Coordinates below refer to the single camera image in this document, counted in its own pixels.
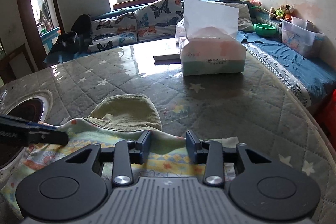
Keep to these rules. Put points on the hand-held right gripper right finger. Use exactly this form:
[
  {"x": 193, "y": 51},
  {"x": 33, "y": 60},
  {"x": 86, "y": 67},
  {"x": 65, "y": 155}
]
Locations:
[{"x": 191, "y": 148}]

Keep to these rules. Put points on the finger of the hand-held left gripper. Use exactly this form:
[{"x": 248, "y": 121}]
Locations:
[
  {"x": 52, "y": 138},
  {"x": 21, "y": 123}
]

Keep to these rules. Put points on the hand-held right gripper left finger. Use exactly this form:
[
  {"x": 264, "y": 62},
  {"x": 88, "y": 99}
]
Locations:
[{"x": 145, "y": 148}]

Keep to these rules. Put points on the patterned green children's shirt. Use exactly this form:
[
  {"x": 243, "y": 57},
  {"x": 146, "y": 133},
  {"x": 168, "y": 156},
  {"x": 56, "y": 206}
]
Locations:
[{"x": 126, "y": 113}]

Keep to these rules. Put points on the hanging grey clothes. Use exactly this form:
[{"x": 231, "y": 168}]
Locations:
[{"x": 43, "y": 14}]

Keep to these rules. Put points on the round table burner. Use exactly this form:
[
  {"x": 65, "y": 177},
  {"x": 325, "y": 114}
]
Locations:
[{"x": 23, "y": 111}]

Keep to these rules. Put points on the dark wooden cabinet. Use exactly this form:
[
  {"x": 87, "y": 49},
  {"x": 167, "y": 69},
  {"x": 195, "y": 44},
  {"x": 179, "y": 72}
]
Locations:
[{"x": 6, "y": 61}]

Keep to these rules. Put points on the quilted star table cover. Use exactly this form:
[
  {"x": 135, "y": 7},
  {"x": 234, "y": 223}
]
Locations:
[{"x": 249, "y": 113}]

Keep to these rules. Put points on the blue cabinet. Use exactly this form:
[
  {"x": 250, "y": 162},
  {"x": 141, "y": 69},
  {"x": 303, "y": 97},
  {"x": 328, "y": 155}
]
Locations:
[{"x": 50, "y": 41}]

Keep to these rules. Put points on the flat grey book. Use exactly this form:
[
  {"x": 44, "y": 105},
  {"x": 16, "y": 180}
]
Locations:
[{"x": 165, "y": 57}]

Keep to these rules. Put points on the green white tissue pack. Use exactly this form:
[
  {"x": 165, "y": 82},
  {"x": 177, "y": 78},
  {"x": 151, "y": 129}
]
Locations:
[{"x": 212, "y": 56}]

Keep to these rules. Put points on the black cloth bundle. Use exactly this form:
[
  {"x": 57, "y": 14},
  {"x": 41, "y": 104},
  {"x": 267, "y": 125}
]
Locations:
[{"x": 82, "y": 27}]

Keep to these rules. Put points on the pink tissue pack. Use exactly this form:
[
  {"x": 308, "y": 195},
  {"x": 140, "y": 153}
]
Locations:
[{"x": 179, "y": 29}]

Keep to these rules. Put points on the blue covered bench sofa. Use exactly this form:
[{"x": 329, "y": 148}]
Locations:
[{"x": 296, "y": 64}]

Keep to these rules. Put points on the grey cushion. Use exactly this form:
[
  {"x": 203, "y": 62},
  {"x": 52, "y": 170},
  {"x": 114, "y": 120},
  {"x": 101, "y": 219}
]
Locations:
[{"x": 244, "y": 19}]

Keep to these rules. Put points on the green plastic bowl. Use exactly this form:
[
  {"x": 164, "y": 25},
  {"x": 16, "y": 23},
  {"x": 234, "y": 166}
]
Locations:
[{"x": 265, "y": 29}]

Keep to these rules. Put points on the red plastic stool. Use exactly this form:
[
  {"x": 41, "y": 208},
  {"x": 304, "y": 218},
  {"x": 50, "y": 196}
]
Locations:
[{"x": 328, "y": 113}]

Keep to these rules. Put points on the clear plastic storage box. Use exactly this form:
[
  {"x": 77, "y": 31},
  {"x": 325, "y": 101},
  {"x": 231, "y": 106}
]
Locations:
[{"x": 299, "y": 39}]

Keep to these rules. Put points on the colourful toy flowers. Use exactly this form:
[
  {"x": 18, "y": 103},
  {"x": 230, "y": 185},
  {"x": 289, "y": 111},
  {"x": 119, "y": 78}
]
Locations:
[{"x": 250, "y": 1}]

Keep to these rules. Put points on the brown plush toys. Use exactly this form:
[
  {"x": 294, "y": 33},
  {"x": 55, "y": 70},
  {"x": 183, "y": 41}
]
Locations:
[{"x": 282, "y": 12}]

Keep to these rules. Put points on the brown wooden door frame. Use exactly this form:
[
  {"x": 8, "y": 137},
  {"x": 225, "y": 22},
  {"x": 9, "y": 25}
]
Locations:
[{"x": 22, "y": 16}]

